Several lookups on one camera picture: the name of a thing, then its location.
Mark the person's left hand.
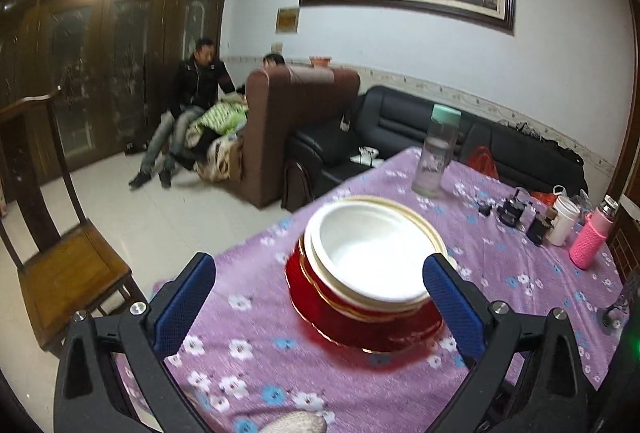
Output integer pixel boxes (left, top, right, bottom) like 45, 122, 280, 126
260, 410, 329, 433

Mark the red bag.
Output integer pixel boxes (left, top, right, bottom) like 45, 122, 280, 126
466, 146, 502, 182

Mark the small wall plaque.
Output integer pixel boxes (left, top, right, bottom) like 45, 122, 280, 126
276, 7, 301, 34

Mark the bottle in pink knitted sleeve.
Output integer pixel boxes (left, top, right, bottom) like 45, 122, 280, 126
568, 194, 622, 270

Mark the wooden chair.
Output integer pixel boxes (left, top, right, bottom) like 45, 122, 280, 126
0, 85, 147, 357

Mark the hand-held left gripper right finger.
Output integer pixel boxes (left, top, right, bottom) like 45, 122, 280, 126
423, 251, 592, 433

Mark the purple floral tablecloth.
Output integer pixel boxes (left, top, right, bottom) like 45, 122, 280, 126
114, 145, 632, 433

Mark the red plate with round sticker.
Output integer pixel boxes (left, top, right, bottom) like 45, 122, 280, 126
291, 283, 447, 356

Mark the white plastic jar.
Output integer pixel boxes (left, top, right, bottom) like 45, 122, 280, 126
546, 185, 582, 247

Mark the small white object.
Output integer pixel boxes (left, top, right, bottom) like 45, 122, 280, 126
349, 147, 385, 164

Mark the brown armchair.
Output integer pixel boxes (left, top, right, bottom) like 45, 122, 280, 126
192, 62, 362, 210

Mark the dark brown bag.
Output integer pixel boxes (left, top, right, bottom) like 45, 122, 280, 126
281, 162, 317, 214

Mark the black cylindrical motor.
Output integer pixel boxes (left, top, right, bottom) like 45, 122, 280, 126
499, 187, 527, 228

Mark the clear bottle with green lid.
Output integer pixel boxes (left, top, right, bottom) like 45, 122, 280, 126
411, 104, 462, 200

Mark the green patterned blanket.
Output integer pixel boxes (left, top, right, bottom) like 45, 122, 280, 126
186, 99, 249, 140

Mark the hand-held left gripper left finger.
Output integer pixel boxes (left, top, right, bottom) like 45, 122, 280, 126
52, 251, 217, 433

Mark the floral beige blanket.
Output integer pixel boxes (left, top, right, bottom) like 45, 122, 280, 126
194, 137, 245, 182

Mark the dark wooden cabinet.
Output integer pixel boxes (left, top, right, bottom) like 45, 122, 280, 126
0, 0, 236, 194

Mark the black leather sofa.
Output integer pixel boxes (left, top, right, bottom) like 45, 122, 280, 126
286, 84, 587, 214

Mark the red plate with gold print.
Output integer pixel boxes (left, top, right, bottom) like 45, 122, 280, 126
284, 194, 449, 323

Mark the dark jar with wooden lid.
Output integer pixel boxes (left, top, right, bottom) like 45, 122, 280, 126
526, 207, 559, 247

